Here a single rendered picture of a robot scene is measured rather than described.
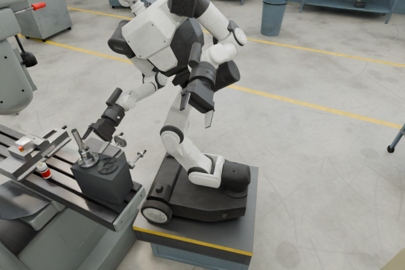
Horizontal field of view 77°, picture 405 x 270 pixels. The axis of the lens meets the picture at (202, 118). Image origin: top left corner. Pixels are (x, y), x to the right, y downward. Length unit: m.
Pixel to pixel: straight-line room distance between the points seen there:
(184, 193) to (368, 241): 1.52
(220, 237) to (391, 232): 1.47
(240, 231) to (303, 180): 1.08
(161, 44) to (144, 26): 0.10
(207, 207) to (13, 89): 1.18
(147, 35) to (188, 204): 1.05
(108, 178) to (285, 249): 1.53
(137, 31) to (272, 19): 4.52
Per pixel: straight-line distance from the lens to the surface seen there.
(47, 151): 1.67
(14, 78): 1.29
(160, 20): 1.09
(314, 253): 2.33
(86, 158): 1.24
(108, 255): 2.07
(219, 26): 1.12
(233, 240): 1.79
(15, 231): 1.72
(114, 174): 1.19
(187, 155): 1.58
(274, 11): 5.45
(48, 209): 1.61
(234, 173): 1.63
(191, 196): 1.73
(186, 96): 0.77
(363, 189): 2.87
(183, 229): 1.81
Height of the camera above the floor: 2.01
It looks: 39 degrees down
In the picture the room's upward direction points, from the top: straight up
